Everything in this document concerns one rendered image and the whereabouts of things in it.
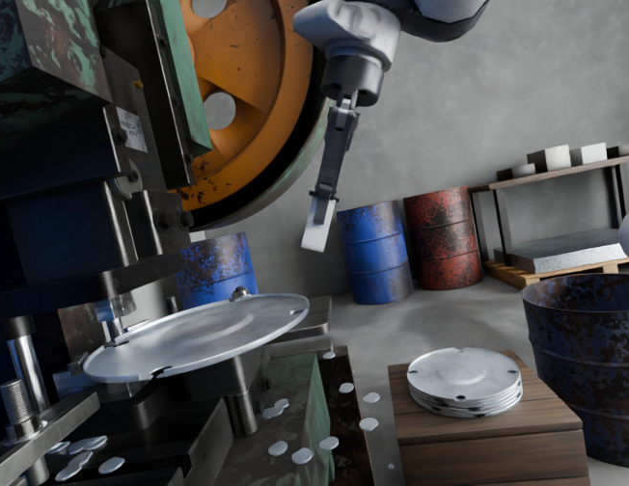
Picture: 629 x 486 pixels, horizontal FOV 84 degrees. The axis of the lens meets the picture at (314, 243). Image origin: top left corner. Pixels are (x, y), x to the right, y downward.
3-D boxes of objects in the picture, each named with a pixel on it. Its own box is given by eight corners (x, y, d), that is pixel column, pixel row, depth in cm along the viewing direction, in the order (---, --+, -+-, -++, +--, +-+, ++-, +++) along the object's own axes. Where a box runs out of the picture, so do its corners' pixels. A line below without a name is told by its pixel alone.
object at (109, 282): (192, 283, 58) (184, 250, 58) (117, 320, 39) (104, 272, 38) (102, 300, 60) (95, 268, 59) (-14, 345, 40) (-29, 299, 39)
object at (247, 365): (346, 374, 55) (330, 290, 54) (350, 430, 41) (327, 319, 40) (196, 399, 57) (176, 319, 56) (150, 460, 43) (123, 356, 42)
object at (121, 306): (140, 308, 51) (134, 283, 51) (120, 318, 47) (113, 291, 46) (120, 311, 52) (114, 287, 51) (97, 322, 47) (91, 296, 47)
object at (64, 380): (184, 348, 57) (178, 321, 57) (130, 397, 42) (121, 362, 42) (133, 357, 58) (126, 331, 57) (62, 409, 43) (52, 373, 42)
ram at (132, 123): (208, 246, 55) (164, 53, 53) (161, 259, 40) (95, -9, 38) (106, 266, 56) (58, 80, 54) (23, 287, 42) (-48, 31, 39)
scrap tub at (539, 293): (628, 386, 137) (612, 267, 133) (754, 464, 95) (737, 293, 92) (518, 403, 141) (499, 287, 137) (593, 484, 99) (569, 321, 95)
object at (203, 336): (160, 316, 64) (159, 311, 64) (315, 286, 62) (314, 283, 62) (16, 403, 35) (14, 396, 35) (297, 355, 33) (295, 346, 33)
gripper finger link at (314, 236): (336, 200, 46) (336, 200, 45) (323, 252, 46) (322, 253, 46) (313, 195, 46) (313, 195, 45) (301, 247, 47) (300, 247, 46)
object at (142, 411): (209, 357, 59) (205, 339, 59) (145, 431, 40) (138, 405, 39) (122, 372, 61) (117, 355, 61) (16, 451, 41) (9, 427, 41)
